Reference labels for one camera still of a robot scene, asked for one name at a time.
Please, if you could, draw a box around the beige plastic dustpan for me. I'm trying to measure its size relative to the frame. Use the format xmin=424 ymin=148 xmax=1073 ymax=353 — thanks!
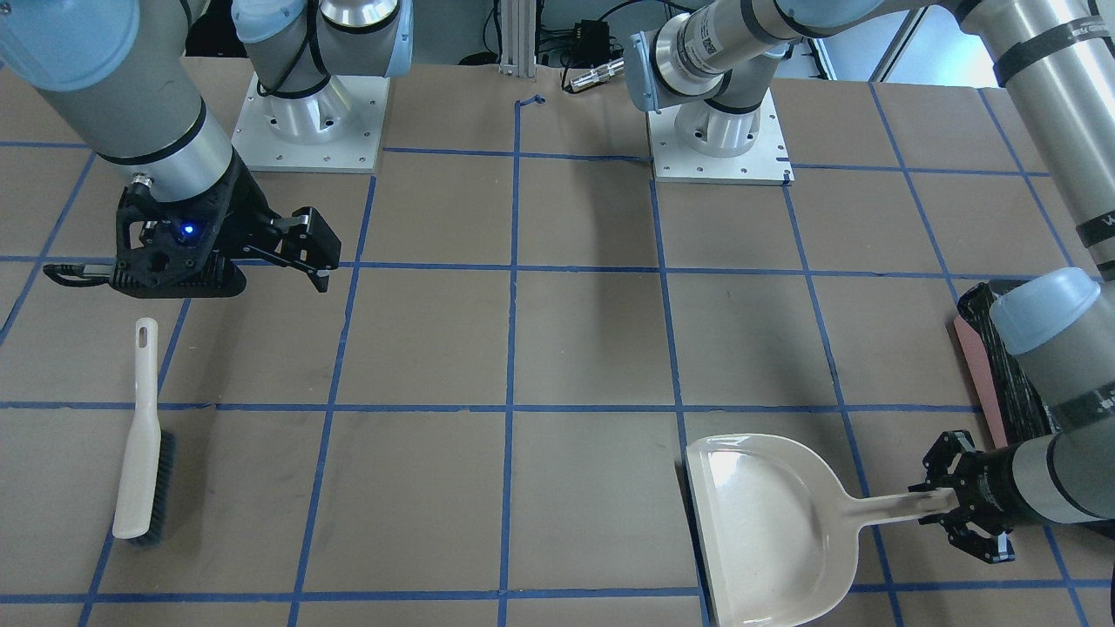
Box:
xmin=685 ymin=434 xmax=958 ymax=626

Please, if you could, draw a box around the bin with black bag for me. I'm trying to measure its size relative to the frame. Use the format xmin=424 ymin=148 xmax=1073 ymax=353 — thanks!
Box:
xmin=953 ymin=279 xmax=1060 ymax=448

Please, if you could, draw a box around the aluminium frame post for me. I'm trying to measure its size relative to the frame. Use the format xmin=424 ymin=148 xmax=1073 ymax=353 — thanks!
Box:
xmin=497 ymin=1 xmax=537 ymax=80

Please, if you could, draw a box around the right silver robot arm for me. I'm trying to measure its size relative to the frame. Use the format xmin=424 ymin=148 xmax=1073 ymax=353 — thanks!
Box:
xmin=3 ymin=1 xmax=414 ymax=299

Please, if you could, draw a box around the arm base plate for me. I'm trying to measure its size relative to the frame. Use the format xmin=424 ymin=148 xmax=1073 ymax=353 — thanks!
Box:
xmin=646 ymin=91 xmax=795 ymax=186
xmin=231 ymin=76 xmax=392 ymax=174

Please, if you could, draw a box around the beige hand brush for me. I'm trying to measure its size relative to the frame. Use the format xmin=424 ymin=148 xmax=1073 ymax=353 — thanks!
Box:
xmin=112 ymin=317 xmax=176 ymax=548

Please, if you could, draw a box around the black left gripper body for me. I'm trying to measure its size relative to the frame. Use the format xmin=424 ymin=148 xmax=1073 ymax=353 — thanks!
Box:
xmin=908 ymin=430 xmax=1017 ymax=565

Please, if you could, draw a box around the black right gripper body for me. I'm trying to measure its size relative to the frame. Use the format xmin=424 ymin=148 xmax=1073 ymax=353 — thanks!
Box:
xmin=41 ymin=153 xmax=283 ymax=299

